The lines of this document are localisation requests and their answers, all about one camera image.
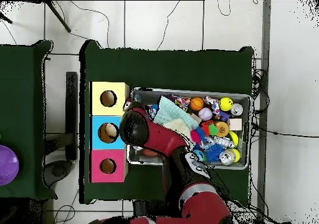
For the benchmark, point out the blue spiky rubber ball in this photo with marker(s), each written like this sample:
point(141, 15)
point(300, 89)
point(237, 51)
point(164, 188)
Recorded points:
point(214, 152)

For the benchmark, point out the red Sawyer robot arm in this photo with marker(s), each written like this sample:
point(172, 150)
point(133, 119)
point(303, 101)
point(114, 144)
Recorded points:
point(164, 139)

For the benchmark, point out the yellow smiley ball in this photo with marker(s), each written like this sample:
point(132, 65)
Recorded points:
point(226, 104)

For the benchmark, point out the blue green globe ball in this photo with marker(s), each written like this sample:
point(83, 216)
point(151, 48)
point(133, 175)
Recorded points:
point(200, 154)

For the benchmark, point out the purple bowl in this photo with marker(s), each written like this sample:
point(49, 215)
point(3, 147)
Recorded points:
point(7, 164)

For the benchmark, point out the small orange basketball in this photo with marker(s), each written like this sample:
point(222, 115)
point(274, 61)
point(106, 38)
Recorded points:
point(197, 103)

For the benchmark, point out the grey stand foot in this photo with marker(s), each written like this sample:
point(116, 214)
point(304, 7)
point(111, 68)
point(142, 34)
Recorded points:
point(57, 170)

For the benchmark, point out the mint waffle cloth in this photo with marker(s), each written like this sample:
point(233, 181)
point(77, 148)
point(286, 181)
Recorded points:
point(172, 110)

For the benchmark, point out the black tripod leg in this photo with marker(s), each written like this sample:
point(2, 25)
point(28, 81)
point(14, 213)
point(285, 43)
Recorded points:
point(5, 18)
point(58, 15)

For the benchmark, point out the toy hamburger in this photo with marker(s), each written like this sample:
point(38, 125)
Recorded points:
point(221, 129)

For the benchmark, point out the cream waffle cloth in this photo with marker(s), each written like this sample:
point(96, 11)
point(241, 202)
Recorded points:
point(178, 126)

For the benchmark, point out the dark green side table cloth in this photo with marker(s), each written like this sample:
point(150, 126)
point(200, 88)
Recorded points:
point(22, 96)

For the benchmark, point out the small white baseball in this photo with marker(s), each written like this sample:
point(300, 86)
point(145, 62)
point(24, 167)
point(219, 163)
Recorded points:
point(205, 114)

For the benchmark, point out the wooden box with three holes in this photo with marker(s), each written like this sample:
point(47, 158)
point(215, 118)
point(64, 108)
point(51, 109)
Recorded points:
point(97, 139)

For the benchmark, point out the plain wooden cube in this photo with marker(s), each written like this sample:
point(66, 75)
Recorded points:
point(235, 124)

